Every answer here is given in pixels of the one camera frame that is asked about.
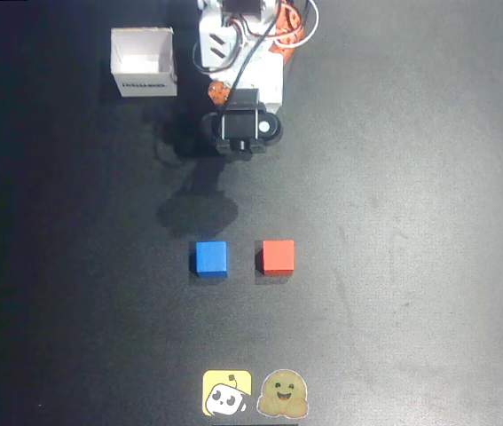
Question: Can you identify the red cube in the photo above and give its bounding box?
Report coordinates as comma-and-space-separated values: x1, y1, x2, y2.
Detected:
255, 240, 295, 277

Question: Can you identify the smiling hugging face sticker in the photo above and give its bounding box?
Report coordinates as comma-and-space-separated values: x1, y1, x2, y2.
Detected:
256, 368, 310, 419

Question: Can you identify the white and red wire bundle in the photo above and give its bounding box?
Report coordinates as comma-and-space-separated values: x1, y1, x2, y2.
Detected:
271, 0, 319, 48

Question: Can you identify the black camera cable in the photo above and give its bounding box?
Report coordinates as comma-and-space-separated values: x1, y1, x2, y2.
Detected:
222, 0, 281, 116

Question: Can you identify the yellow robot face sticker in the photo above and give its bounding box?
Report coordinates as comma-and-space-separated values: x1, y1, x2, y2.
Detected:
201, 369, 253, 417

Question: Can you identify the white cardboard box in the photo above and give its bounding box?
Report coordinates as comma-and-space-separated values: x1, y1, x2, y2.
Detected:
109, 26, 178, 98

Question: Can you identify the blue cube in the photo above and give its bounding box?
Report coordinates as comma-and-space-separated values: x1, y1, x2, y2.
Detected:
188, 241, 229, 279

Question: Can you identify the black gripper-mounted camera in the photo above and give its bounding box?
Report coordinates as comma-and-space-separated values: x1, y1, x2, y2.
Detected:
200, 88, 286, 156

